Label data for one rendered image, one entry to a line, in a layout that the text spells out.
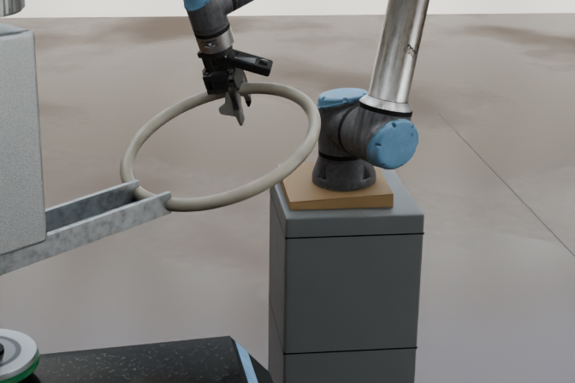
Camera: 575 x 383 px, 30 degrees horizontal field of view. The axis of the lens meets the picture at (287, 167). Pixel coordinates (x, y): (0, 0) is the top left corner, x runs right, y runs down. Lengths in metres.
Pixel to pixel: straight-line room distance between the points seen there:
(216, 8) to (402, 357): 1.25
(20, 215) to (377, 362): 1.48
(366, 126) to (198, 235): 2.31
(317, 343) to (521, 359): 1.18
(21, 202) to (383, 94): 1.20
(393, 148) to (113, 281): 2.05
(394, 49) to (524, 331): 1.77
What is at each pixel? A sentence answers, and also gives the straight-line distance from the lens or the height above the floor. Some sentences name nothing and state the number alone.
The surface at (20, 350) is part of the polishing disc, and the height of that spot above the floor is 0.89.
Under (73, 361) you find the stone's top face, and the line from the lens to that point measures 2.33.
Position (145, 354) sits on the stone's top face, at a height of 0.83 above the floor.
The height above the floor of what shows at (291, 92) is 1.28.
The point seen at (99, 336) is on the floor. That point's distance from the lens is 4.23.
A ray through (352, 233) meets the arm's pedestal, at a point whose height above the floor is 0.80.
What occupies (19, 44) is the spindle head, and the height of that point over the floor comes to 1.53.
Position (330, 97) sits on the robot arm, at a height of 1.16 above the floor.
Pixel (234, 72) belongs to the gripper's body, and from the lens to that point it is 2.67.
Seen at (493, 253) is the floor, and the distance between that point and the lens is 5.06.
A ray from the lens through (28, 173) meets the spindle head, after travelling 2.07.
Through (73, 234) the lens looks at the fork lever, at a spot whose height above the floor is 1.11.
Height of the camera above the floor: 1.94
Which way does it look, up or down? 19 degrees down
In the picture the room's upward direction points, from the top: 1 degrees clockwise
